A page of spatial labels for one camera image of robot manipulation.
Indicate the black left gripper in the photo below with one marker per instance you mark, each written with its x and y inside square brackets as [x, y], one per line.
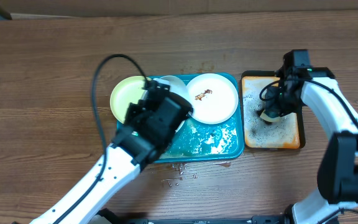
[132, 113]

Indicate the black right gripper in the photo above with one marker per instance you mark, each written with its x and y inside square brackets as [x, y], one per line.
[271, 106]

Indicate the green yellow sponge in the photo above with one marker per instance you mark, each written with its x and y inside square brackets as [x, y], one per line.
[264, 116]

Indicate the yellow plate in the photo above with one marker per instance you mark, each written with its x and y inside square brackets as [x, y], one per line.
[129, 90]

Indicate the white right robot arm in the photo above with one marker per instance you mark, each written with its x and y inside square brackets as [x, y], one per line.
[317, 88]

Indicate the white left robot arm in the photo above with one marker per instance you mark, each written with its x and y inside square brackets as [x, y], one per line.
[111, 173]

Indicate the orange soapy tray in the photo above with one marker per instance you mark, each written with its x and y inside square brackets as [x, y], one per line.
[286, 133]

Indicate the teal plastic tray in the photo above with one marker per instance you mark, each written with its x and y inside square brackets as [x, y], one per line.
[199, 141]

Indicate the white plate with sauce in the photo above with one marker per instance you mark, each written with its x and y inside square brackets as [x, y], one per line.
[214, 98]

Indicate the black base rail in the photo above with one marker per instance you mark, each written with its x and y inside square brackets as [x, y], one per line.
[257, 219]

